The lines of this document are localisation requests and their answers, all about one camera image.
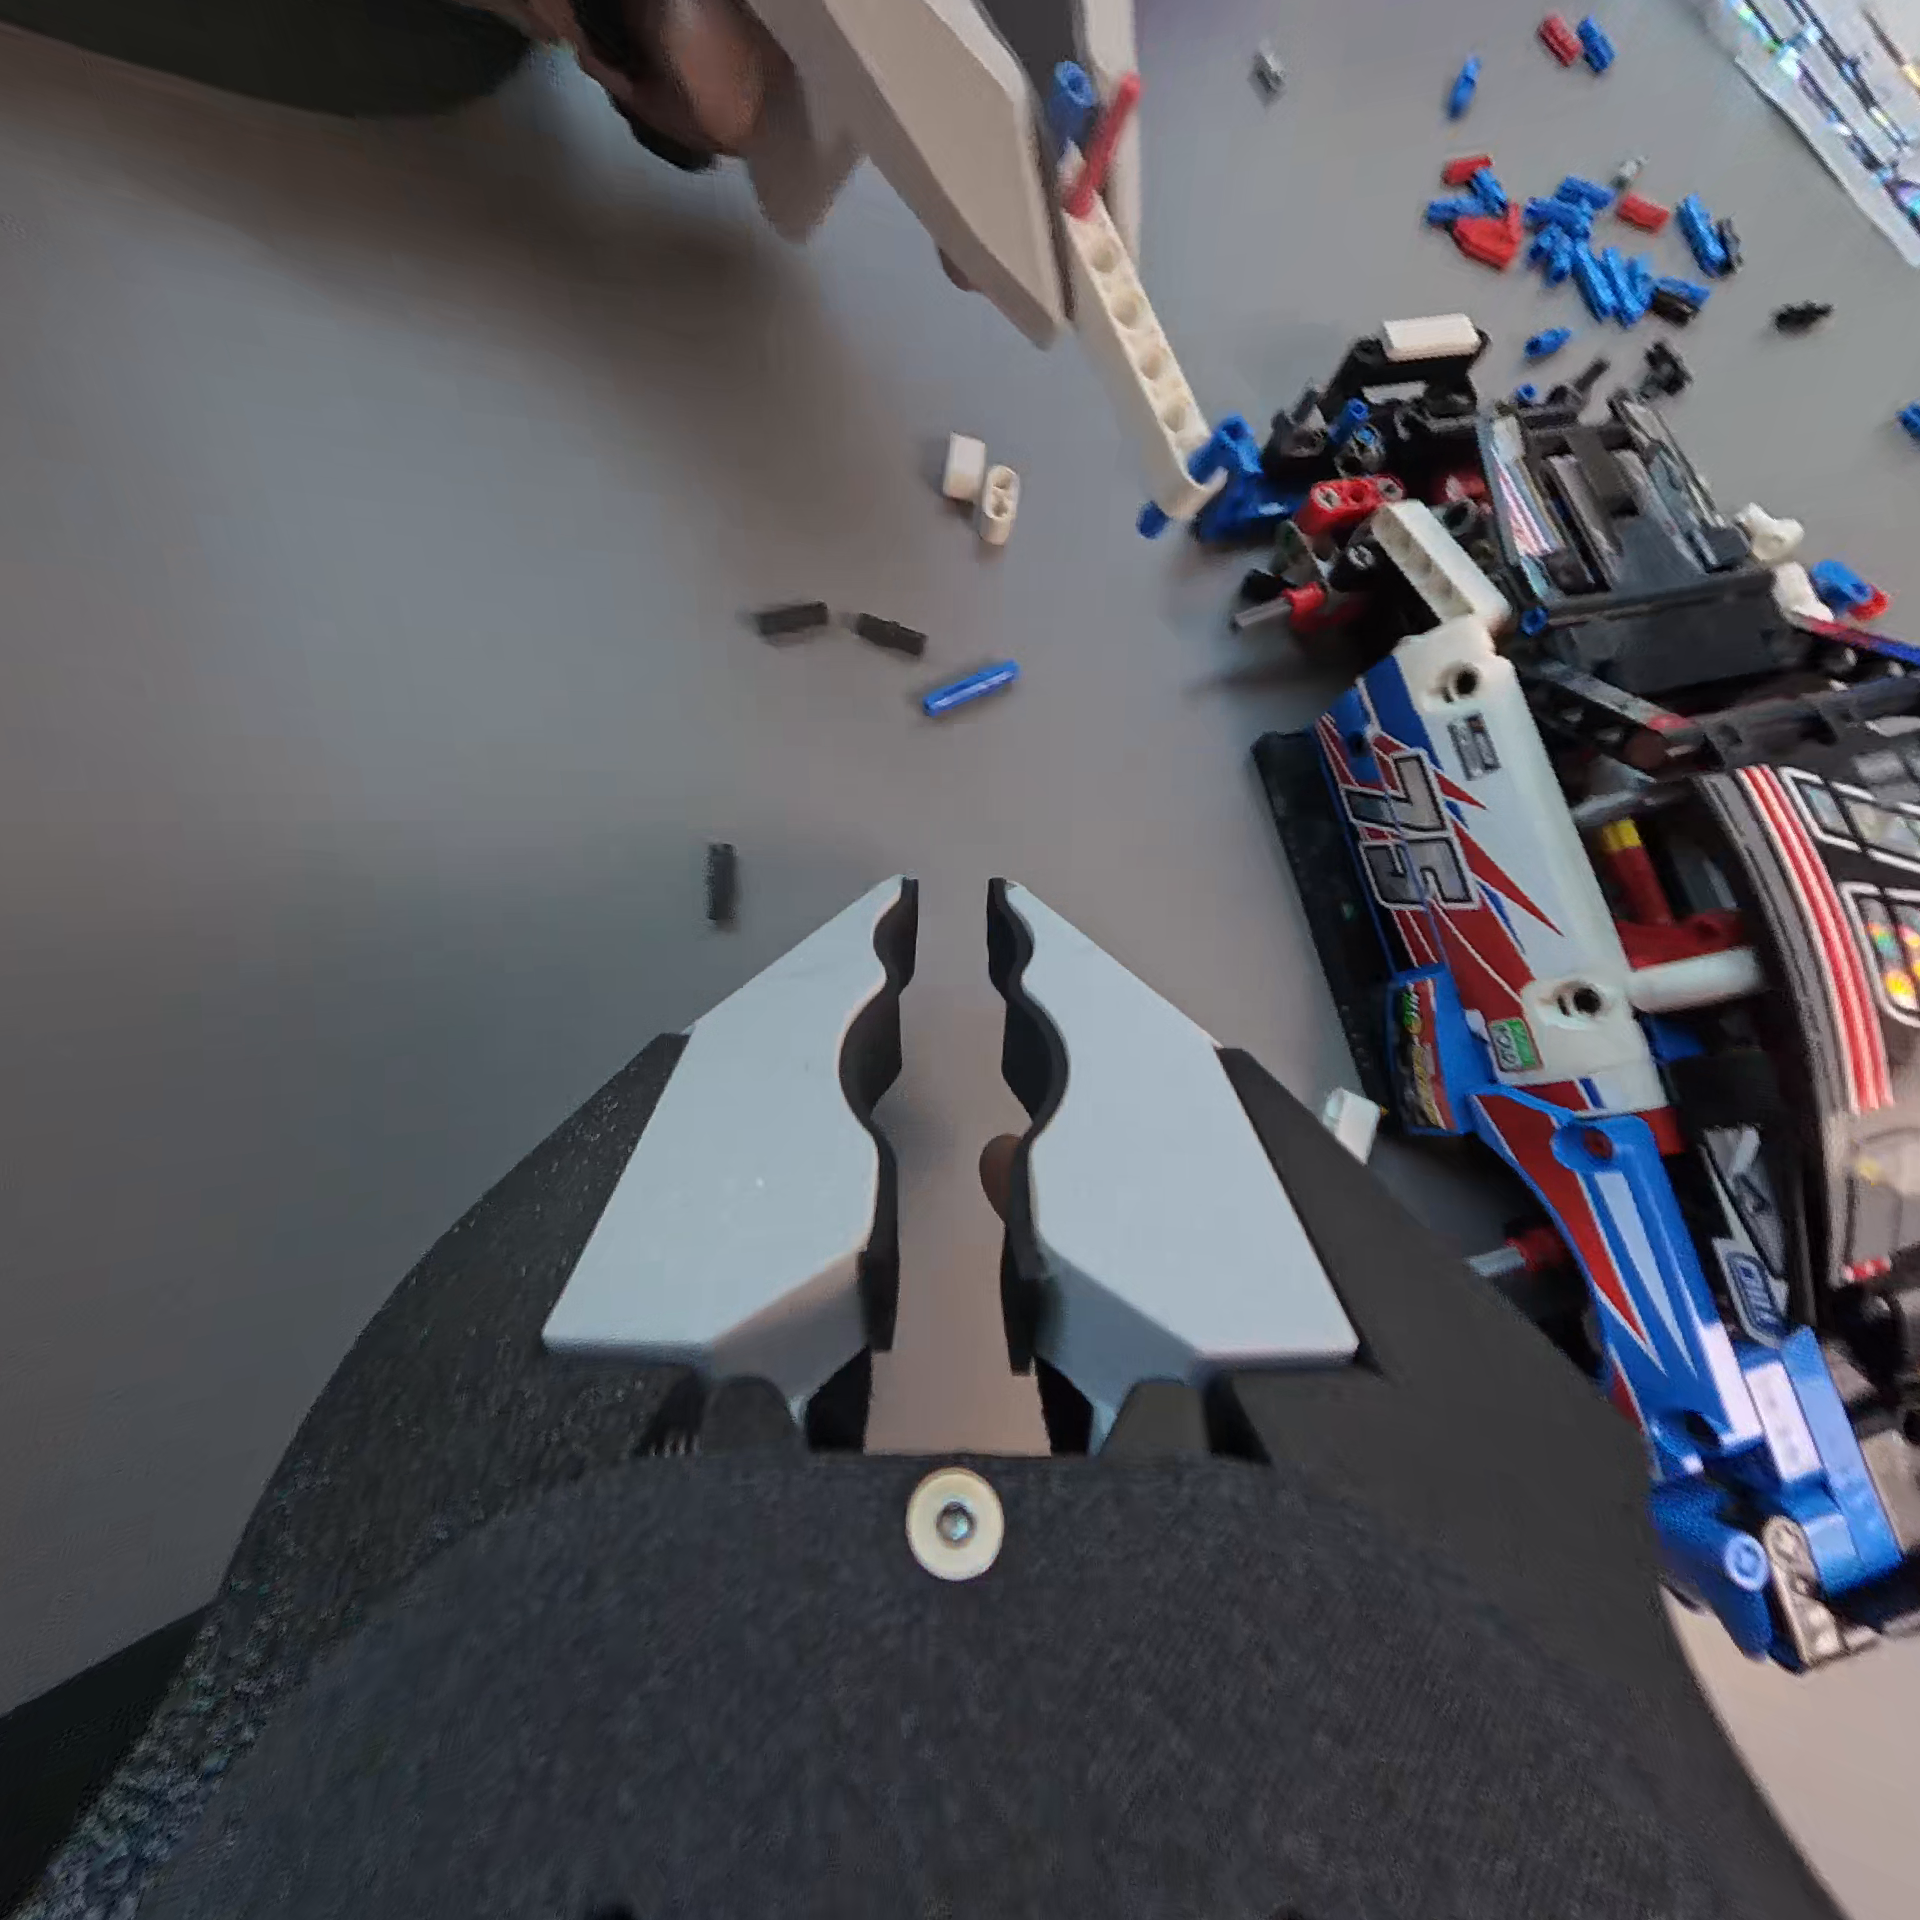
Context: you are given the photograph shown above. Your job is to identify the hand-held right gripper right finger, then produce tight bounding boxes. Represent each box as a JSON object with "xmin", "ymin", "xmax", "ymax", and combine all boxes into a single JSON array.
[{"xmin": 983, "ymin": 878, "xmax": 1360, "ymax": 1444}]

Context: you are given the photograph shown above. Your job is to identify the toy brick race car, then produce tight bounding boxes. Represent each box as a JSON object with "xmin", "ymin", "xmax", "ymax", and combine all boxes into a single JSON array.
[{"xmin": 1201, "ymin": 317, "xmax": 1920, "ymax": 1681}]

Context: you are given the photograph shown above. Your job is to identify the grey desk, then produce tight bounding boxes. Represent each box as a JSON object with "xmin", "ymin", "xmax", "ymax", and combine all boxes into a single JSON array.
[{"xmin": 0, "ymin": 0, "xmax": 1920, "ymax": 1920}]

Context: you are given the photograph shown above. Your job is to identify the person's black pants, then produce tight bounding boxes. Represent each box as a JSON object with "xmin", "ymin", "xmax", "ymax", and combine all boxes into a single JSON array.
[{"xmin": 0, "ymin": 0, "xmax": 538, "ymax": 119}]

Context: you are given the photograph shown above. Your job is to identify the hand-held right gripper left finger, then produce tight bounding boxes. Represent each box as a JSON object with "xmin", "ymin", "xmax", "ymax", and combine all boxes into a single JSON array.
[{"xmin": 544, "ymin": 875, "xmax": 922, "ymax": 1422}]

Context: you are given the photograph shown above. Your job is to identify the holographic sticker sheet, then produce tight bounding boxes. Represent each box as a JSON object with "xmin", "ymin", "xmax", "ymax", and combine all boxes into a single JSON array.
[{"xmin": 1708, "ymin": 0, "xmax": 1920, "ymax": 233}]

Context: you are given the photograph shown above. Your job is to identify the pile of small brick pieces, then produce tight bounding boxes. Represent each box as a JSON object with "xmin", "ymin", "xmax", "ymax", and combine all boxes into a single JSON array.
[{"xmin": 1423, "ymin": 142, "xmax": 1744, "ymax": 327}]

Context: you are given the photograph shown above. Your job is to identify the person's left hand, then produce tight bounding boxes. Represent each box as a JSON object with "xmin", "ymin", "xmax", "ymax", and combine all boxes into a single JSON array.
[{"xmin": 575, "ymin": 0, "xmax": 807, "ymax": 174}]

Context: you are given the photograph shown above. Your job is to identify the red brick pin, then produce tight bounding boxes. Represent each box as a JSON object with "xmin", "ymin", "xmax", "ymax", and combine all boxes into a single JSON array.
[{"xmin": 1064, "ymin": 71, "xmax": 1146, "ymax": 214}]

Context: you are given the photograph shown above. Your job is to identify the white brick beam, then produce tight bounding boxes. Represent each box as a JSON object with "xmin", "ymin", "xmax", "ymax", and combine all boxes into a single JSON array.
[{"xmin": 1064, "ymin": 193, "xmax": 1222, "ymax": 524}]

